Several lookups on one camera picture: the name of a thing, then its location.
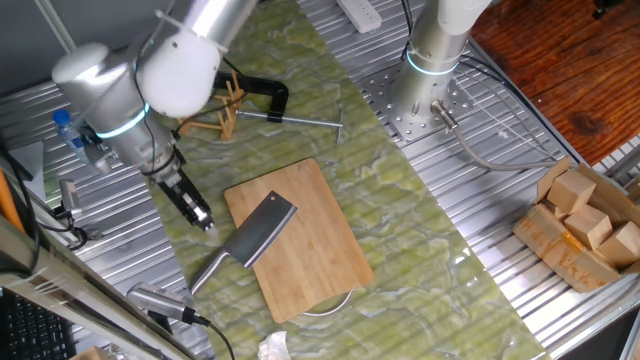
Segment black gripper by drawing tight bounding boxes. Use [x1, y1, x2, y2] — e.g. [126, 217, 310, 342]
[157, 167, 220, 240]

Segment steel cleaver knife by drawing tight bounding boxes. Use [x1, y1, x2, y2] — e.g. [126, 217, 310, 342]
[188, 190, 299, 296]

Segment wooden knife rack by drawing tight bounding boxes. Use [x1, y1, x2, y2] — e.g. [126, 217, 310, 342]
[177, 69, 246, 142]

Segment bamboo cutting board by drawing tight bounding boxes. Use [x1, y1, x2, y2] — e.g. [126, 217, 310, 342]
[223, 157, 376, 325]

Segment black C-clamp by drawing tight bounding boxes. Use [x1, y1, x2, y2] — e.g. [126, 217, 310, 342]
[212, 69, 345, 145]

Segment crumpled white tissue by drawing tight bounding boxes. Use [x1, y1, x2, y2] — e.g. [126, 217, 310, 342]
[256, 330, 292, 360]

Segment clear water bottle blue cap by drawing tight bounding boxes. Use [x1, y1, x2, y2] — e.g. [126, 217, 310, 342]
[51, 108, 101, 166]

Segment grey flat sheet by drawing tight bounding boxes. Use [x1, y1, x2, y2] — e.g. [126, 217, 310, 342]
[8, 141, 46, 201]

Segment orange pole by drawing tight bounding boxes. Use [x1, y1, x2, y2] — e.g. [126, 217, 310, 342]
[0, 169, 25, 234]

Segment green marble pattern mat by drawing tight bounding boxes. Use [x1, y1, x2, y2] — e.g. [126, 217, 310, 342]
[144, 0, 551, 360]

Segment black keyboard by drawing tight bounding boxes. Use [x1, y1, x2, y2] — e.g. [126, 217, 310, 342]
[0, 289, 76, 360]

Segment white power strip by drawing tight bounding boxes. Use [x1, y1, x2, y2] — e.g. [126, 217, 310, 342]
[334, 0, 383, 35]

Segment brown cardboard box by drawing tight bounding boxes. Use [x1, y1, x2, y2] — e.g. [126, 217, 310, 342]
[511, 155, 640, 294]

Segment light wooden block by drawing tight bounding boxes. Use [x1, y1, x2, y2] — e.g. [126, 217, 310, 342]
[546, 169, 597, 215]
[563, 203, 614, 251]
[597, 221, 640, 269]

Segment black tripod foot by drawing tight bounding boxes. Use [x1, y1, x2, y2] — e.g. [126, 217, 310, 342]
[592, 0, 626, 20]

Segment grey finned depth camera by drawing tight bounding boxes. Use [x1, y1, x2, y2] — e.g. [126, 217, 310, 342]
[125, 281, 211, 327]

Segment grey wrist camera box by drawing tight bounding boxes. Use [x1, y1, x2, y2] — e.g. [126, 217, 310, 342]
[79, 124, 115, 176]

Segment black depth camera cable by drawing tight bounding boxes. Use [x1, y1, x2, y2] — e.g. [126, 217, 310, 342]
[192, 312, 236, 360]

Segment small grey camera on mount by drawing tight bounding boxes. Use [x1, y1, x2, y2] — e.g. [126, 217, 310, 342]
[53, 178, 84, 220]

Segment aluminium frame beam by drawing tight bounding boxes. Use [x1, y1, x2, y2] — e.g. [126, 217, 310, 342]
[0, 214, 201, 360]

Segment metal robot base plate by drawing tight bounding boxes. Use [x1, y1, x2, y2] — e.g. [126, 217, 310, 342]
[359, 64, 474, 142]

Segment aluminium post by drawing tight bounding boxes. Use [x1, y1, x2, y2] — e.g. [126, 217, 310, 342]
[33, 0, 76, 54]

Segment grey braided hose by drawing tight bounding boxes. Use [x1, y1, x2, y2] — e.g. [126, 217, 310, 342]
[430, 99, 561, 172]

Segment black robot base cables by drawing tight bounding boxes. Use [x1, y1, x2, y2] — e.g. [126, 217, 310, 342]
[398, 0, 506, 86]

